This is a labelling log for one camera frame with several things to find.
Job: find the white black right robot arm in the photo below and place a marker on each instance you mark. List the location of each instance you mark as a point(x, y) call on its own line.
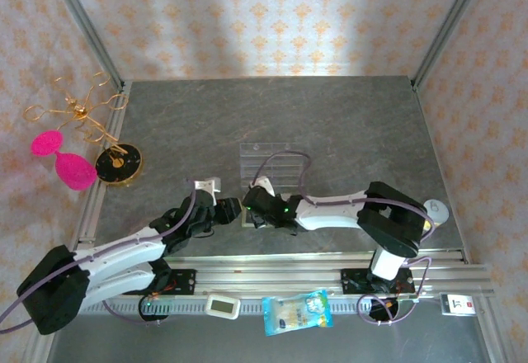
point(330, 214)

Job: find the clear acrylic card stand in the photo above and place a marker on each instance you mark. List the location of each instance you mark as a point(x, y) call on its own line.
point(251, 161)

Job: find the white digital timer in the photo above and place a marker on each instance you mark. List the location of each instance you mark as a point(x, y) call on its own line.
point(222, 306)

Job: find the blue snack packet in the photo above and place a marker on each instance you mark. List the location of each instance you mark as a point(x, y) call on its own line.
point(297, 312)

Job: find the grey round disc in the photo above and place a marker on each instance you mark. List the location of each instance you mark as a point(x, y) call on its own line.
point(438, 212)

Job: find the white label display red mark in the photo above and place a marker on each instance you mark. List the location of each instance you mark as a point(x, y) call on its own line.
point(457, 304)

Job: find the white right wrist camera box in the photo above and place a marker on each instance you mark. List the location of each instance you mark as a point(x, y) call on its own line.
point(264, 183)

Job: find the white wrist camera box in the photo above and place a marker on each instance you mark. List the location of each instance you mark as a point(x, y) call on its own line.
point(264, 183)
point(206, 185)

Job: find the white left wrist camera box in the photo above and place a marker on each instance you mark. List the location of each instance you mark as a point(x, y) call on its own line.
point(206, 185)

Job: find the aluminium mounting rail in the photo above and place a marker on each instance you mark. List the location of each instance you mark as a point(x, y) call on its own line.
point(268, 272)

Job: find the aluminium side rail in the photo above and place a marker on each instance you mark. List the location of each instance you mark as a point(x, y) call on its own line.
point(99, 173)

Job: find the aluminium frame post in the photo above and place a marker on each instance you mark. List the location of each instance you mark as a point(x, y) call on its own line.
point(82, 29)
point(449, 29)

